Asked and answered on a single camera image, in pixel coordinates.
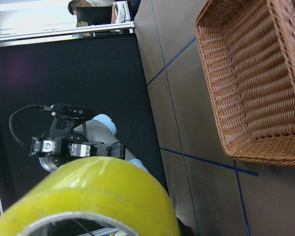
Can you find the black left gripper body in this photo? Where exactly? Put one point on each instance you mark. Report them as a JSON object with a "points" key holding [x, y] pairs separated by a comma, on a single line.
{"points": [[69, 147]]}

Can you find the person in black jacket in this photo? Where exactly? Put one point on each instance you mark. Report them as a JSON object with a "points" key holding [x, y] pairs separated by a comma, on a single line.
{"points": [[93, 12]]}

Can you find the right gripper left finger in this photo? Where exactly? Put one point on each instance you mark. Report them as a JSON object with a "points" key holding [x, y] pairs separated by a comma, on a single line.
{"points": [[36, 147]]}

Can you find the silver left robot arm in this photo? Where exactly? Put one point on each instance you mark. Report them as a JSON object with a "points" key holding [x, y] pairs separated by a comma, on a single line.
{"points": [[101, 128]]}

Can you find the yellow tape roll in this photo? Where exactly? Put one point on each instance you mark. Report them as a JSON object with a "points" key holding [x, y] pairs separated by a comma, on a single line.
{"points": [[102, 189]]}

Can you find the brown wicker basket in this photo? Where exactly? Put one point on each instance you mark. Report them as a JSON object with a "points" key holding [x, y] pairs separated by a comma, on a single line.
{"points": [[247, 49]]}

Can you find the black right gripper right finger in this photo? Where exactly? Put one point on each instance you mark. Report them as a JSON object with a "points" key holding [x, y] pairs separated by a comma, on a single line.
{"points": [[116, 150]]}

